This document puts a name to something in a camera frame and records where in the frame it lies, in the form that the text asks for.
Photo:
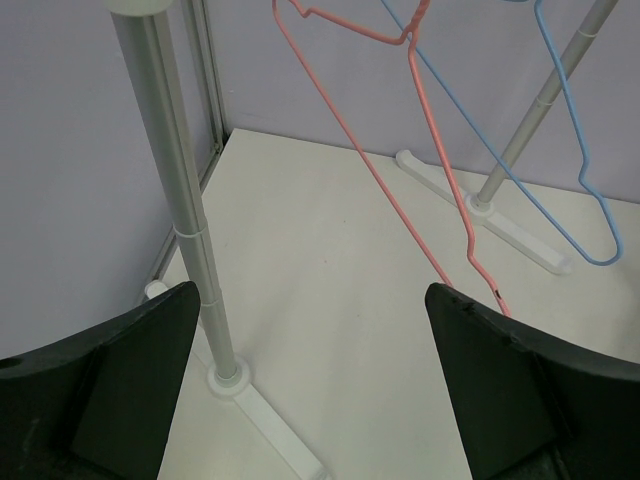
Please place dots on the left aluminium frame post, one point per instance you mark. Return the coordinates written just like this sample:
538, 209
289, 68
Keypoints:
194, 88

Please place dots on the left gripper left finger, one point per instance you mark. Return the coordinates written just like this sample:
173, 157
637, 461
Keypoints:
100, 403

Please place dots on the white metal clothes rack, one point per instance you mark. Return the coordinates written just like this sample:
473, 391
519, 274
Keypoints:
143, 32

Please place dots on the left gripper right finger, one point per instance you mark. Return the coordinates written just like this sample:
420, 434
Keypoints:
529, 405

